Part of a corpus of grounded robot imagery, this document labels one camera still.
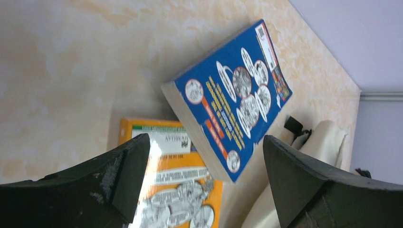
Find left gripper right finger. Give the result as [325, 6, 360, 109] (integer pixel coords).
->
[263, 135, 403, 228]

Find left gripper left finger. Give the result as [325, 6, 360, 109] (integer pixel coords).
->
[0, 133, 151, 228]

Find cream canvas student bag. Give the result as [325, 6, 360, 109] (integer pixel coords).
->
[240, 115, 372, 228]

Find orange book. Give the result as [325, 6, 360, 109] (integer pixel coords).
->
[118, 118, 223, 228]

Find blue white book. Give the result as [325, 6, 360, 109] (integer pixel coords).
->
[161, 19, 293, 182]

